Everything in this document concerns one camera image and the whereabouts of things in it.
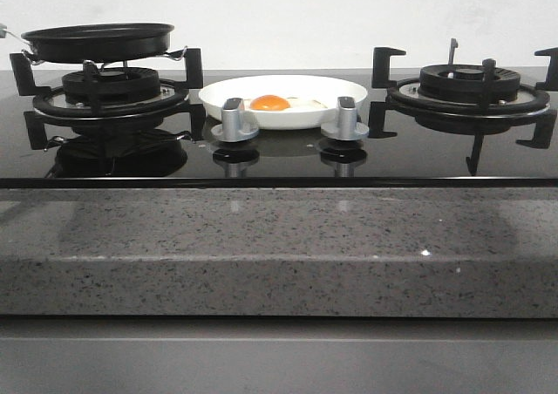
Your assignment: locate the fried egg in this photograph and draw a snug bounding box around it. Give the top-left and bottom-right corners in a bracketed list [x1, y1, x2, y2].
[244, 94, 327, 112]

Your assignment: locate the white plate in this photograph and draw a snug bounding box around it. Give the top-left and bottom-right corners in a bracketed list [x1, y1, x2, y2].
[199, 75, 368, 130]

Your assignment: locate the black frying pan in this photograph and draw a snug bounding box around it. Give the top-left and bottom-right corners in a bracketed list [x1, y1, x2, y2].
[10, 23, 174, 64]

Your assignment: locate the silver left stove knob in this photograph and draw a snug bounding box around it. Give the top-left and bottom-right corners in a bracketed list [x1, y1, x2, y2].
[211, 98, 259, 143]

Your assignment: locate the silver stove knob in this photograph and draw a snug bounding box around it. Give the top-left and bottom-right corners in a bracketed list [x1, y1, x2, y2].
[211, 98, 259, 143]
[321, 96, 369, 141]

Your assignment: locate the silver right stove knob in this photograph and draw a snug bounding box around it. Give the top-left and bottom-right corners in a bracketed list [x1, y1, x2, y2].
[321, 96, 369, 141]

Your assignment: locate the black left gas burner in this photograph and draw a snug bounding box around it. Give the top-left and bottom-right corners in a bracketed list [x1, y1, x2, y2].
[62, 67, 160, 105]

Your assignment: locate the black gas burner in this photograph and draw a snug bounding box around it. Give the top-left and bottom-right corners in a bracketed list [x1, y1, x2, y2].
[62, 67, 160, 105]
[418, 65, 521, 103]

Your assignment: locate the black right gas burner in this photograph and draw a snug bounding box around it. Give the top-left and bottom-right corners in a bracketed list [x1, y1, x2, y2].
[418, 65, 521, 103]

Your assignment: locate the black glass cooktop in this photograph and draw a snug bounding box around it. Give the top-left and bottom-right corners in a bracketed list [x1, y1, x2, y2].
[1, 71, 557, 188]

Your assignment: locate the black right pan support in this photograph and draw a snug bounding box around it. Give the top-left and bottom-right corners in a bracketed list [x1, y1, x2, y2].
[371, 38, 557, 119]

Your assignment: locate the black pan support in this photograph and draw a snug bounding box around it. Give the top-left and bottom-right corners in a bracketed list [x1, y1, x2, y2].
[371, 38, 557, 119]
[10, 48, 203, 124]

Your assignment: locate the black left pan support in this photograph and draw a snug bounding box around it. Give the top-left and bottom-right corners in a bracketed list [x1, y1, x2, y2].
[10, 48, 203, 124]

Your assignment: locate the wire pan reducer ring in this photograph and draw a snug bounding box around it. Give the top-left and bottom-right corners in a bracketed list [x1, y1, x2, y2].
[21, 45, 189, 71]

